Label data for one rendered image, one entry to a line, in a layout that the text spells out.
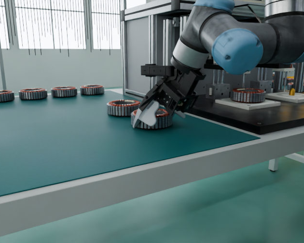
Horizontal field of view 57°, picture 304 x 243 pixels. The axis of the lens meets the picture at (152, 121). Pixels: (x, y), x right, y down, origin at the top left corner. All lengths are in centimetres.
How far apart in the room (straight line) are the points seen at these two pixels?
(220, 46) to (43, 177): 36
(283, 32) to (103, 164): 40
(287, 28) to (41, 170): 51
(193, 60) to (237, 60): 14
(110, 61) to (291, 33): 712
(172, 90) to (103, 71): 692
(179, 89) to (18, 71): 654
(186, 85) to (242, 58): 18
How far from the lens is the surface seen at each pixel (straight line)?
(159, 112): 78
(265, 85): 126
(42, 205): 45
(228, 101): 96
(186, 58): 62
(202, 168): 57
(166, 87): 66
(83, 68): 737
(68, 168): 51
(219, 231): 167
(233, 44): 49
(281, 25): 60
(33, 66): 712
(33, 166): 54
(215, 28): 54
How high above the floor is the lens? 95
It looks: 14 degrees down
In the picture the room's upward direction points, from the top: straight up
